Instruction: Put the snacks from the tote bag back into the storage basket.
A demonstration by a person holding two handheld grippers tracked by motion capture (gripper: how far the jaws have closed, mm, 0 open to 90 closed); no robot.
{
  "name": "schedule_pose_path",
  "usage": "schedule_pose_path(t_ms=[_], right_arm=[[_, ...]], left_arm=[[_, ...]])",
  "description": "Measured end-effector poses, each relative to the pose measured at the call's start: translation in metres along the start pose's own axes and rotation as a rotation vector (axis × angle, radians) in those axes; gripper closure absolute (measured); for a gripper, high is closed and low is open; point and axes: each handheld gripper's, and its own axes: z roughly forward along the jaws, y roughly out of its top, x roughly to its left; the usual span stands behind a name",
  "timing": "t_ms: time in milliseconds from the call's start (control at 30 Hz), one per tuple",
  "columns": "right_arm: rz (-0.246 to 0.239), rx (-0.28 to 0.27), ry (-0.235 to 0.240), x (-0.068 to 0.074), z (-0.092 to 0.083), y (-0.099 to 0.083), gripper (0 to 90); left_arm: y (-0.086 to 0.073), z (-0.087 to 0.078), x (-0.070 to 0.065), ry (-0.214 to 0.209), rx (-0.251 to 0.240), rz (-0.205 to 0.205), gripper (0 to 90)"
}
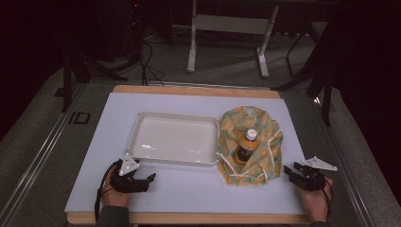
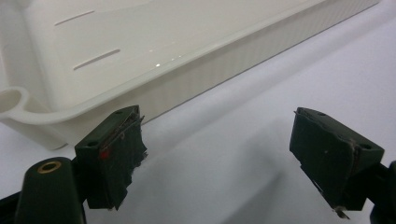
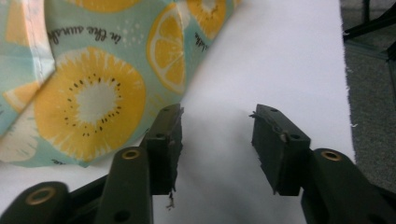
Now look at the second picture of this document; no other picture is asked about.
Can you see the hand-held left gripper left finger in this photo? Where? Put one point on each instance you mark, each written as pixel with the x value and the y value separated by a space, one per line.
pixel 115 161

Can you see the white plastic tray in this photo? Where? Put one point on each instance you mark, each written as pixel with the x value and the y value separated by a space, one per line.
pixel 130 53

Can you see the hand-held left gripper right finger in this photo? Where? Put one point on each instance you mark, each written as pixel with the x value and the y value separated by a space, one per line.
pixel 330 161

